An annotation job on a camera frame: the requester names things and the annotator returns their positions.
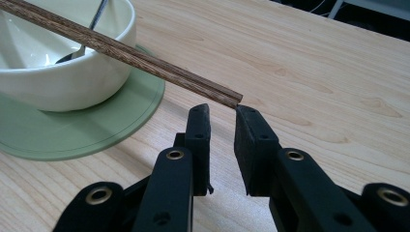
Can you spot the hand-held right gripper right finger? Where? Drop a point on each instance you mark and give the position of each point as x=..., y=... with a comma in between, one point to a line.
x=254, y=154

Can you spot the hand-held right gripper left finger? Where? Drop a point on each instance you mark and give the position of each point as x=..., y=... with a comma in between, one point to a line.
x=199, y=145

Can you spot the single brown wooden chopstick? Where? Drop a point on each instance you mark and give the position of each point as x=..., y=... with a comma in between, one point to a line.
x=129, y=50
x=129, y=60

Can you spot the cream ceramic bowl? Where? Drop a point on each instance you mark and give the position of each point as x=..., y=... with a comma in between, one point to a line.
x=64, y=87

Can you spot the round green coaster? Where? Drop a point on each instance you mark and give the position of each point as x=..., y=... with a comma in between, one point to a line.
x=96, y=129

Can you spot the metal spoon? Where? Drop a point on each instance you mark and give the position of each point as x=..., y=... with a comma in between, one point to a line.
x=82, y=51

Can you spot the white metal stand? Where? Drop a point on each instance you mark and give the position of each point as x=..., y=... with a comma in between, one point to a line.
x=370, y=8

